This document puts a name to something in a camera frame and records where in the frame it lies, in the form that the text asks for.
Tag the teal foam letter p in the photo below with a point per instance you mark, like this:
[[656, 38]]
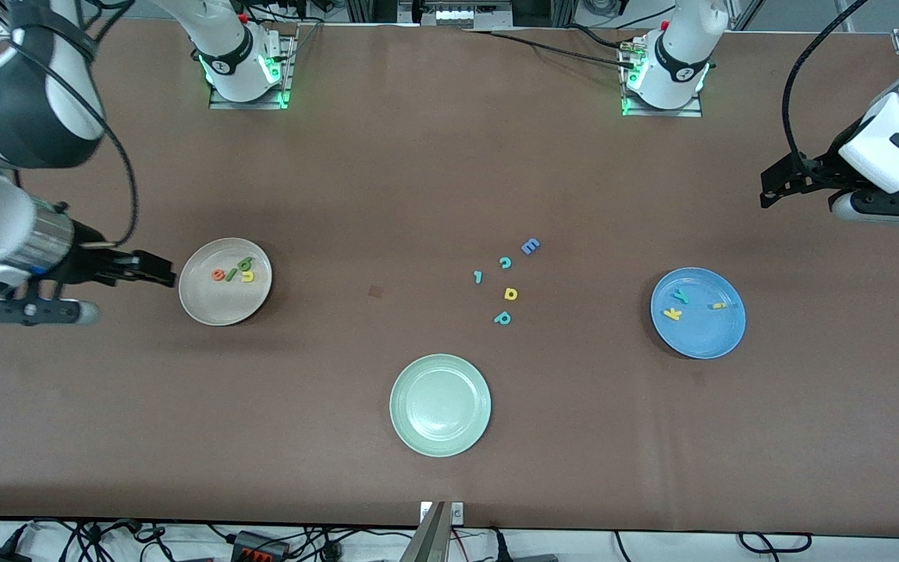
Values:
[[499, 320]]

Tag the yellow foam letter k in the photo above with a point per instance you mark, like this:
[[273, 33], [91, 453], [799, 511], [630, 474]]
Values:
[[673, 314]]

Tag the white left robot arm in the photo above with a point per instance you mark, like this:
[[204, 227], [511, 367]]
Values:
[[676, 74]]

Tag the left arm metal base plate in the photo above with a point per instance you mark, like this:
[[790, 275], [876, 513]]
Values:
[[660, 112]]

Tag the blue foam letter E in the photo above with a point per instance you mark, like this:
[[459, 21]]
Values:
[[530, 247]]

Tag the beige brown round plate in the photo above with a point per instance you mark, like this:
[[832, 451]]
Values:
[[215, 308]]

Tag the brown table cover mat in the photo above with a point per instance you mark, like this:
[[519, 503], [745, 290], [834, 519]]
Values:
[[106, 429]]

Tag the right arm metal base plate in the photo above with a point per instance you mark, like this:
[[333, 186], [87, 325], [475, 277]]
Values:
[[250, 104]]

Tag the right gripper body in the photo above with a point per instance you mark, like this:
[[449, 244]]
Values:
[[87, 264]]

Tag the teal foam letter y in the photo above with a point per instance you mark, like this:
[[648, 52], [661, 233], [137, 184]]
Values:
[[680, 297]]

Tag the black red power strip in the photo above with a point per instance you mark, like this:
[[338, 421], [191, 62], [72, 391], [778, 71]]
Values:
[[258, 544]]

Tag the black plug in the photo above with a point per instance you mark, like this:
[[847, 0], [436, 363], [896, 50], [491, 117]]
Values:
[[500, 550]]

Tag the green foam letter b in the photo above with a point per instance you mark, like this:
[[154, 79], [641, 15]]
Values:
[[243, 266]]

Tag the aluminium frame post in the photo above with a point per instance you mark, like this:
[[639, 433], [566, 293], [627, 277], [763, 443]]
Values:
[[360, 9], [565, 9]]

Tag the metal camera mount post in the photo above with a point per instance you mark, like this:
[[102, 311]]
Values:
[[430, 538]]

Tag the pale green round plate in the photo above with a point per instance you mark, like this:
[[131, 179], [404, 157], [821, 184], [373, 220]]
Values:
[[440, 406]]

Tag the blue round plate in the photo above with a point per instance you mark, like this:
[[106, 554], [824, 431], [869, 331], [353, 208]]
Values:
[[698, 339]]

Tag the grey electronics box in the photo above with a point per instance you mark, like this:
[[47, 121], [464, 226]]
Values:
[[457, 16]]

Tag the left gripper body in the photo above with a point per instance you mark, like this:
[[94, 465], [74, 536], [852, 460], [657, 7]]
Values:
[[819, 171]]

